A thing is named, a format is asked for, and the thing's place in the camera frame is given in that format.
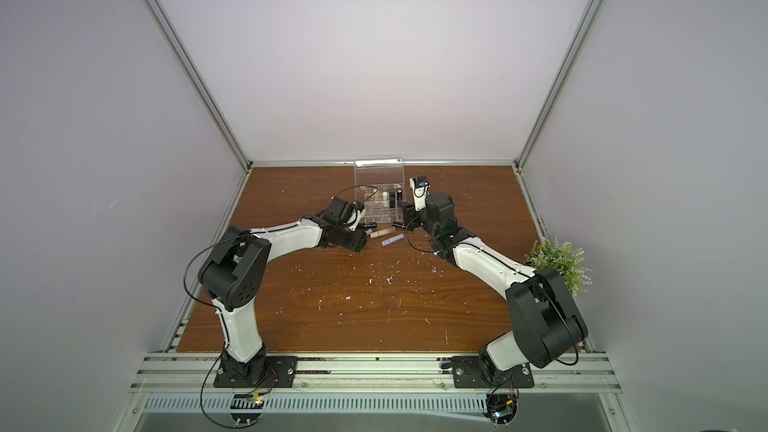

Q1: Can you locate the peach lip gloss tube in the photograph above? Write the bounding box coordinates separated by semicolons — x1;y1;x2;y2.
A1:
368;227;396;238

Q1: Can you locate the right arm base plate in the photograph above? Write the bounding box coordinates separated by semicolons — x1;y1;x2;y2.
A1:
440;355;534;389

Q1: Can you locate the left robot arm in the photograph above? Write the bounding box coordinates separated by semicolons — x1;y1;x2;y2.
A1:
182;196;367;387

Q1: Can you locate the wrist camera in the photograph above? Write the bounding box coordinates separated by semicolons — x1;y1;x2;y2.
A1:
409;175;430;211
347;202;365;231

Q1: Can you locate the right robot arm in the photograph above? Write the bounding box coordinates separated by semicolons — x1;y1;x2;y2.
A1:
403;186;588;374

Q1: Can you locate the potted green plant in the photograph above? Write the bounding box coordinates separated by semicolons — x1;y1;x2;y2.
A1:
525;239;592;296

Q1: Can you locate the aluminium front rail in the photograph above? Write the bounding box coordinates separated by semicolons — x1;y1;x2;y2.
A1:
130;352;620;393

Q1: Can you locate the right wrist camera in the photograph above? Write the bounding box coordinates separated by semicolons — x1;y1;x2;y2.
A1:
409;175;430;211

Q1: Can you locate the clear acrylic lipstick organizer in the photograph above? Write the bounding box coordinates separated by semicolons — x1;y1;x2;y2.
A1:
353;158;405;225

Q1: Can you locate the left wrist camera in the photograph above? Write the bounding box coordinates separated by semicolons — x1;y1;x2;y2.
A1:
347;202;365;231

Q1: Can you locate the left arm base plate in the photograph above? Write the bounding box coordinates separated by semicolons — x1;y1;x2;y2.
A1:
213;353;298;389

